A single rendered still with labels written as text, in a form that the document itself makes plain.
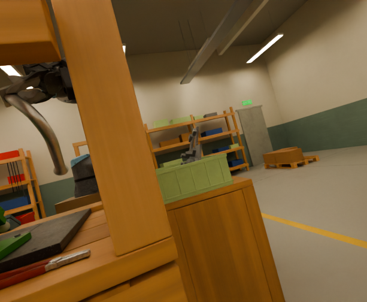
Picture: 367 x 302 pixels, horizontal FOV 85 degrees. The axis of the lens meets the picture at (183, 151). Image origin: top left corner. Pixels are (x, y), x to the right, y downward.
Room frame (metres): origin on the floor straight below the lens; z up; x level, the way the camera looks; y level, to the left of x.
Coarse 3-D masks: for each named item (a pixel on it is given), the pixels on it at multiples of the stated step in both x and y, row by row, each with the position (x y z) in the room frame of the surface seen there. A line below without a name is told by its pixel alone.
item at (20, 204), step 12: (0, 156) 4.68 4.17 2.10; (12, 156) 4.75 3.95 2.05; (24, 156) 4.84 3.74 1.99; (12, 168) 4.68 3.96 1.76; (24, 168) 4.78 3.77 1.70; (12, 180) 4.72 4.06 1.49; (24, 180) 4.77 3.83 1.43; (36, 180) 5.20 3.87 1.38; (36, 192) 5.18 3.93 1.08; (0, 204) 4.63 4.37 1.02; (12, 204) 4.69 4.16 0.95; (24, 204) 4.74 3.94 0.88; (36, 204) 4.85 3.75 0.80; (36, 216) 4.79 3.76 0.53
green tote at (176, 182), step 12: (204, 156) 1.53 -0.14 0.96; (216, 156) 1.07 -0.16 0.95; (168, 168) 1.04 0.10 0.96; (180, 168) 1.04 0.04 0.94; (192, 168) 1.06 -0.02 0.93; (204, 168) 1.07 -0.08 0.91; (216, 168) 1.07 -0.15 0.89; (228, 168) 1.08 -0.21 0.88; (168, 180) 1.04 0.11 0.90; (180, 180) 1.05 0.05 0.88; (192, 180) 1.05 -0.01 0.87; (204, 180) 1.06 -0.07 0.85; (216, 180) 1.07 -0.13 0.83; (228, 180) 1.08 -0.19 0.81; (168, 192) 1.04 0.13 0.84; (180, 192) 1.04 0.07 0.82; (192, 192) 1.05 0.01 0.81
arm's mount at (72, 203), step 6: (96, 192) 1.13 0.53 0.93; (72, 198) 1.14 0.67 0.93; (78, 198) 1.06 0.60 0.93; (84, 198) 1.07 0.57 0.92; (90, 198) 1.08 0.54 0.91; (96, 198) 1.08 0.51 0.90; (54, 204) 1.03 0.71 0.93; (60, 204) 1.04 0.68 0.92; (66, 204) 1.05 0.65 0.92; (72, 204) 1.05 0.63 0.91; (78, 204) 1.06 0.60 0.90; (84, 204) 1.07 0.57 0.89; (60, 210) 1.04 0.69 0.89; (66, 210) 1.04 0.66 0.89
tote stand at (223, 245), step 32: (224, 192) 1.07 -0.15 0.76; (192, 224) 1.04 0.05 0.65; (224, 224) 1.07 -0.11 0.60; (256, 224) 1.09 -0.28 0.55; (192, 256) 1.04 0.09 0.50; (224, 256) 1.06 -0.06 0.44; (256, 256) 1.08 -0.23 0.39; (192, 288) 1.03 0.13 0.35; (224, 288) 1.05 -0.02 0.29; (256, 288) 1.08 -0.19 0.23
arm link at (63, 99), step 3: (63, 87) 0.74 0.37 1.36; (42, 90) 0.72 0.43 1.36; (60, 90) 0.74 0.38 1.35; (63, 90) 0.74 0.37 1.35; (57, 93) 0.74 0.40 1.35; (60, 93) 0.74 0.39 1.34; (63, 93) 0.75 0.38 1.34; (54, 96) 0.75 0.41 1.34; (57, 96) 0.75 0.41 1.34; (60, 96) 0.76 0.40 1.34; (63, 96) 0.77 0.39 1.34; (66, 96) 0.84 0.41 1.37; (60, 99) 1.02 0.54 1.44; (63, 99) 0.99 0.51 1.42; (66, 99) 1.00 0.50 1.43; (75, 99) 1.09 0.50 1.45; (66, 102) 1.08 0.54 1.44; (69, 102) 1.09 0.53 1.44; (72, 102) 1.10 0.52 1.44; (75, 102) 1.11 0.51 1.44
